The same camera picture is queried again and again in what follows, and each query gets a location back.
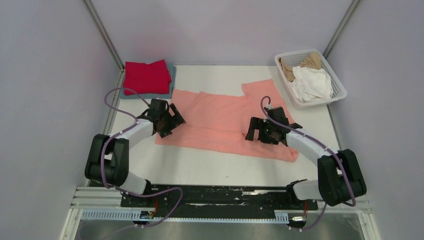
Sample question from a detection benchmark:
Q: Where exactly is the salmon pink t shirt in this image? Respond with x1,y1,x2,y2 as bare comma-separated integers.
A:
155,79,299,163

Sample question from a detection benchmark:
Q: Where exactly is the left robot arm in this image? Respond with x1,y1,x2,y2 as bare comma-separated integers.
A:
84,99,186,207

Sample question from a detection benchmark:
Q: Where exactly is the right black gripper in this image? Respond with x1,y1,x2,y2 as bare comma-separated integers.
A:
245,117,278,146

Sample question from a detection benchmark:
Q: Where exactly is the slotted cable duct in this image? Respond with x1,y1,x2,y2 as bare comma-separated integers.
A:
80,209,290,225

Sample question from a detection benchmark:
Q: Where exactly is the folded red t shirt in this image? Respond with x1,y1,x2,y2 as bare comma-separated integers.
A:
123,59,172,95

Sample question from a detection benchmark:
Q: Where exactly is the tan t shirt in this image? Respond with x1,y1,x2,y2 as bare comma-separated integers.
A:
278,52,321,83

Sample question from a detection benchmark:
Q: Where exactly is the folded grey-blue t shirt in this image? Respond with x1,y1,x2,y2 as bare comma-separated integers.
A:
119,59,177,99

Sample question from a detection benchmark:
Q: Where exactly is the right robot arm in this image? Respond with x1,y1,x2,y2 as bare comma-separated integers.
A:
245,107,367,209

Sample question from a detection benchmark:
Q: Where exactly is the white t shirt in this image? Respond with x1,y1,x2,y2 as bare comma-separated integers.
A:
289,66,334,103

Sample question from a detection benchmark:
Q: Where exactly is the aluminium frame rail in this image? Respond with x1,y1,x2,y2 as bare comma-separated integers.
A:
70,186,373,214

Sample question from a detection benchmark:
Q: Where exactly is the white plastic basket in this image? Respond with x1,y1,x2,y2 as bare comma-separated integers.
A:
274,48,347,110

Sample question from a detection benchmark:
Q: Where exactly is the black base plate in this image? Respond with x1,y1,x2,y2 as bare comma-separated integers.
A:
120,184,318,220

